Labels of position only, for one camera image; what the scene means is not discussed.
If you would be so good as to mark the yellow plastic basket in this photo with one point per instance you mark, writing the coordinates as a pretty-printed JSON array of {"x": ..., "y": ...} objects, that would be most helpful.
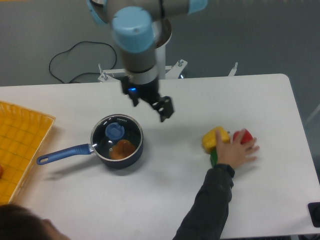
[{"x": 22, "y": 131}]

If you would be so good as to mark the dark pot blue handle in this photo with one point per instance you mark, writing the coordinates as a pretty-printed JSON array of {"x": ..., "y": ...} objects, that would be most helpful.
[{"x": 82, "y": 149}]

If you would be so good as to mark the person's dark haired head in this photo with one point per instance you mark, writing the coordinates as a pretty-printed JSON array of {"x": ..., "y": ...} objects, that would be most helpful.
[{"x": 19, "y": 223}]

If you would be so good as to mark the black object table corner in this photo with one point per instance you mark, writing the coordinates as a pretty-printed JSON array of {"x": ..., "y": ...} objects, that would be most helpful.
[{"x": 314, "y": 211}]

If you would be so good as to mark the yellow bell pepper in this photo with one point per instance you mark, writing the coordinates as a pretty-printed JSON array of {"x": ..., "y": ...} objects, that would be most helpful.
[{"x": 209, "y": 141}]

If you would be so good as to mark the glass pot lid blue knob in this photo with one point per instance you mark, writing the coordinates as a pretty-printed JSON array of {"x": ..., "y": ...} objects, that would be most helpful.
[{"x": 111, "y": 129}]

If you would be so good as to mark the orange bread roll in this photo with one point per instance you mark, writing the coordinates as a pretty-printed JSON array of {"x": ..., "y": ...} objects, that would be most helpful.
[{"x": 121, "y": 150}]

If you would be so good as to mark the dark sleeved forearm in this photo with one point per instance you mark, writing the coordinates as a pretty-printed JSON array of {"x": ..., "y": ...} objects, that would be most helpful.
[{"x": 208, "y": 215}]

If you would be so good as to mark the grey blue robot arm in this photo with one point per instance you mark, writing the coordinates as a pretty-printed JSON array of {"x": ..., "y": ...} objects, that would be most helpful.
[{"x": 124, "y": 15}]

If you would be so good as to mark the person's right hand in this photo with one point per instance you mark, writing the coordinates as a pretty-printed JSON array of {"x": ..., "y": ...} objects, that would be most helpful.
[{"x": 235, "y": 154}]

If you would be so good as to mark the red bell pepper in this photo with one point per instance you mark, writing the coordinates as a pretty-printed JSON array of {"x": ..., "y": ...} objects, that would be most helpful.
[{"x": 247, "y": 137}]

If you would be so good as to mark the green bell pepper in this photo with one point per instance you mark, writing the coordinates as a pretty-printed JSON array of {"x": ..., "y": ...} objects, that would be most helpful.
[{"x": 213, "y": 157}]

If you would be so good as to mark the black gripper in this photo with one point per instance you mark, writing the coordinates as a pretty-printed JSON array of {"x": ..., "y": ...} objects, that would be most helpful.
[{"x": 149, "y": 93}]

